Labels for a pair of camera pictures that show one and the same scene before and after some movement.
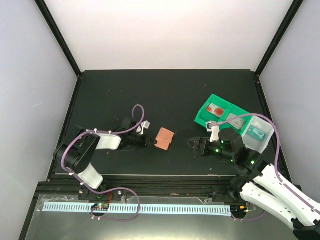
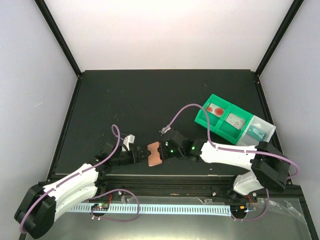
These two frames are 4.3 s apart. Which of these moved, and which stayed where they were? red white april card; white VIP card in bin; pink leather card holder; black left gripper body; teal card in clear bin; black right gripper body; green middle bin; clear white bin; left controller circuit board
Moved: pink leather card holder; black right gripper body; black left gripper body
Stayed: clear white bin; white VIP card in bin; teal card in clear bin; green middle bin; left controller circuit board; red white april card
